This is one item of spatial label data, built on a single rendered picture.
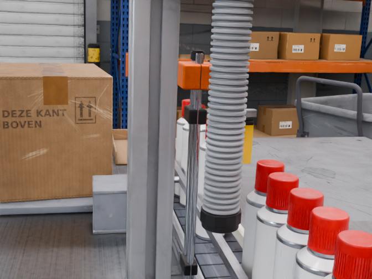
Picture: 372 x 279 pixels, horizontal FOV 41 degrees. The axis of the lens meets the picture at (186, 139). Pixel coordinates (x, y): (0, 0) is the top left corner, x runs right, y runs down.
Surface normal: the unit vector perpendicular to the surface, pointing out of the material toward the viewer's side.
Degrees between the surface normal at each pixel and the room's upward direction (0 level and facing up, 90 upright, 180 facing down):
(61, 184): 90
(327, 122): 93
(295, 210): 90
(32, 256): 0
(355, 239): 2
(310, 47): 90
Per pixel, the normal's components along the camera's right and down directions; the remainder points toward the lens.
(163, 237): 0.19, 0.24
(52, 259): 0.04, -0.97
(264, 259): -0.71, 0.14
